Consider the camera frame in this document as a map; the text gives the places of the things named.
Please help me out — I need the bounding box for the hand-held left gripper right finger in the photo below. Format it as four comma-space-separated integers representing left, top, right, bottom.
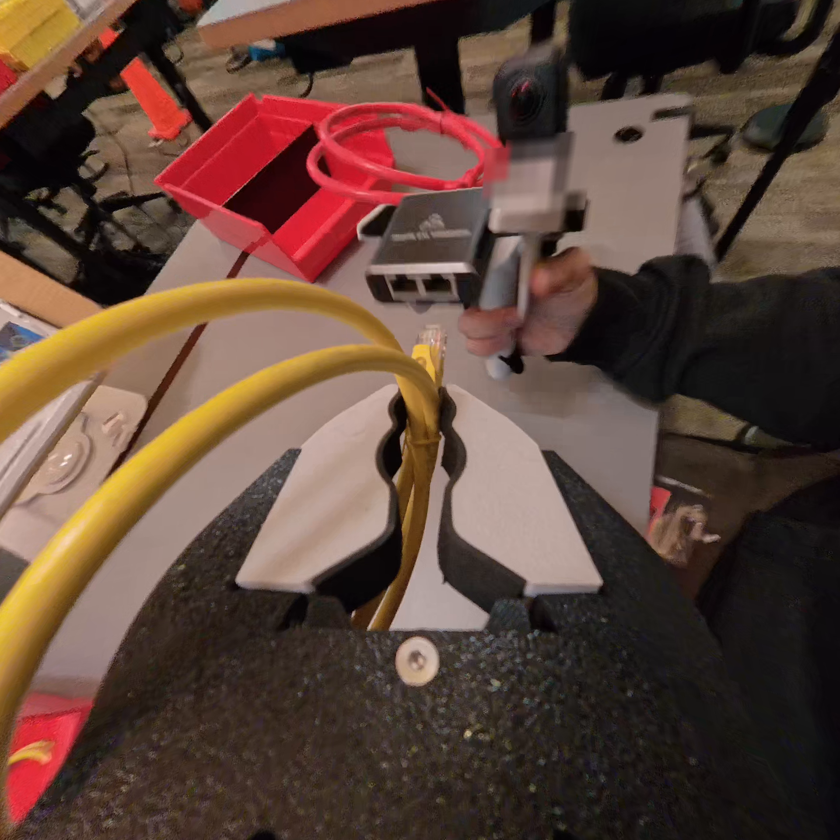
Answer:
437, 385, 605, 610

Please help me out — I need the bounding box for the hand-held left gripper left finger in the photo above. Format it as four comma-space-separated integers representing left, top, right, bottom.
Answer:
235, 385, 404, 608

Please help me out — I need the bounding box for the black ethernet switch box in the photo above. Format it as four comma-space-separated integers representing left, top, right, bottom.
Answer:
364, 187, 493, 309

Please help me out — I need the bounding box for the red ethernet cable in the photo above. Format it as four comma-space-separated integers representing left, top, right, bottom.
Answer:
305, 88, 509, 206

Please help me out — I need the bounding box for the yellow ethernet cable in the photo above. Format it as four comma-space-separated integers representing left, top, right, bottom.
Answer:
0, 278, 450, 795

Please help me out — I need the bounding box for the person's right forearm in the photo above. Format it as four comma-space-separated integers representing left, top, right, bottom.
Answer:
564, 255, 840, 450

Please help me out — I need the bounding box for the person's right hand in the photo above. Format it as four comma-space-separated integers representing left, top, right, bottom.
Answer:
458, 248, 599, 358

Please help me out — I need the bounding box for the red plastic bin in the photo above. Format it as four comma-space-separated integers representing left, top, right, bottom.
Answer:
154, 94, 395, 283

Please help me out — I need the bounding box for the clear bag with red label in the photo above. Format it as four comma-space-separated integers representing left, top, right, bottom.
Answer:
650, 479, 719, 565

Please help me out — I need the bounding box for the wooden desk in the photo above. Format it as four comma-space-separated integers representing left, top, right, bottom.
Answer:
197, 0, 460, 50

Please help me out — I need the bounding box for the orange traffic cone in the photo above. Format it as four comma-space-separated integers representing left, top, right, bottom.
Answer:
121, 56, 193, 140

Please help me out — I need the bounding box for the clear plastic blister pack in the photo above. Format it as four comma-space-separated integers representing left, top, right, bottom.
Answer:
13, 387, 148, 506

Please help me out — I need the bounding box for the black tripod stand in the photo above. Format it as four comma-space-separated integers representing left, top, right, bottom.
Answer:
715, 39, 840, 260

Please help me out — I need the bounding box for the person's leg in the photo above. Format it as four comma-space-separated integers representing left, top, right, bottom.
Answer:
696, 479, 840, 840

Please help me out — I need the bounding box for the white printed box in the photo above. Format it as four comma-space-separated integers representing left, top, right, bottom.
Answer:
0, 298, 106, 513

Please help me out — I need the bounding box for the black office chair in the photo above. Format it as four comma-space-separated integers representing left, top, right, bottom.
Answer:
0, 112, 172, 290

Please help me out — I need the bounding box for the cardboard box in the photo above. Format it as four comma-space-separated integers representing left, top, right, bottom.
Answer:
0, 252, 99, 329

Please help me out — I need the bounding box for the red plastic item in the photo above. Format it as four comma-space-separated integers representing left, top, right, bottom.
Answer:
0, 696, 93, 824

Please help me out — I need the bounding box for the yellow storage bin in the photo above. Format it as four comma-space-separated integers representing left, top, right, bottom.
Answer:
0, 0, 83, 70

